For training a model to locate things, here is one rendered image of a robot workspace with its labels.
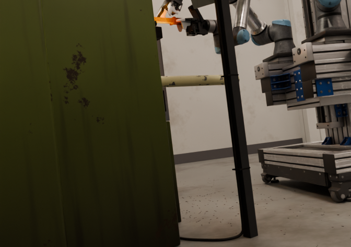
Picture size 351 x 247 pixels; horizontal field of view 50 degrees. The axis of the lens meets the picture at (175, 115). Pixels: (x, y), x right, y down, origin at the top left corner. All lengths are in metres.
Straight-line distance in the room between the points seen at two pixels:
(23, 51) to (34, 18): 0.10
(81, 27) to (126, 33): 0.17
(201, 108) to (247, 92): 0.65
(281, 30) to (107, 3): 1.41
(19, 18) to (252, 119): 4.09
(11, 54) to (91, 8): 0.36
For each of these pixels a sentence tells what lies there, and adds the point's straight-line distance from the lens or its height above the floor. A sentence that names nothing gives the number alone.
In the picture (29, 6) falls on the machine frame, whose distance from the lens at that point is 1.19.
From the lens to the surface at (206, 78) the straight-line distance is 1.62.
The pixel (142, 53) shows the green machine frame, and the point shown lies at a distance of 1.40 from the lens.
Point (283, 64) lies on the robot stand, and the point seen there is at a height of 0.75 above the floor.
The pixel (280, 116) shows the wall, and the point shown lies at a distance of 5.14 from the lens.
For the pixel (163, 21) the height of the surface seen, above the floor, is 0.99.
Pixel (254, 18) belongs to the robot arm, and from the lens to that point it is 2.55.
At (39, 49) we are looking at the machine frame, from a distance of 1.16.
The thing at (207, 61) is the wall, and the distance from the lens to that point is 4.87.
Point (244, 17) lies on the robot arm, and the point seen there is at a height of 1.00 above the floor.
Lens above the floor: 0.43
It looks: 2 degrees up
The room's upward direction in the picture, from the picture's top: 7 degrees counter-clockwise
